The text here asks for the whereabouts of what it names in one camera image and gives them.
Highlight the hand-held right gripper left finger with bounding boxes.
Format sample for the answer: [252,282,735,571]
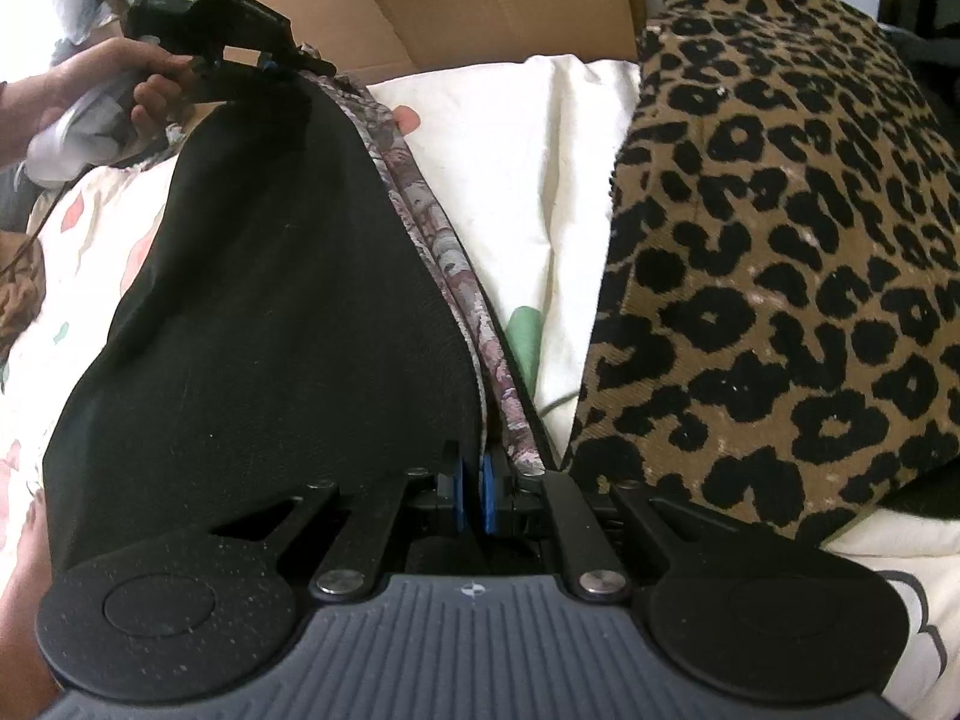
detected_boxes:
[212,440,471,603]

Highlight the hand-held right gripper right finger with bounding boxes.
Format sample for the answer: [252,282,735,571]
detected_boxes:
[480,452,704,603]

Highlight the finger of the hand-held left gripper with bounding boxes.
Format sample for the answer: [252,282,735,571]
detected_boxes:
[255,47,338,80]

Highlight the black garment with floral lining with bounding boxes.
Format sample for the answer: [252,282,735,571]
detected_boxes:
[41,64,560,586]

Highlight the person's left forearm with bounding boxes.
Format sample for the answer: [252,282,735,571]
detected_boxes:
[0,77,70,167]

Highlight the person's left hand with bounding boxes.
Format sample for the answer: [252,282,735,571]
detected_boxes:
[43,37,201,136]

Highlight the brown cardboard sheet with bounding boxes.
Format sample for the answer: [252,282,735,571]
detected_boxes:
[199,0,650,87]

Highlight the white bear-print blanket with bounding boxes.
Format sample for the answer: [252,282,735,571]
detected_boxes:
[0,52,960,720]

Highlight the leopard print cloth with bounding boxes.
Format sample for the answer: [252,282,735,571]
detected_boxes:
[562,0,960,545]

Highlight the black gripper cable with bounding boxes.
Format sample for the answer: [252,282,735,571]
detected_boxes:
[0,180,72,280]

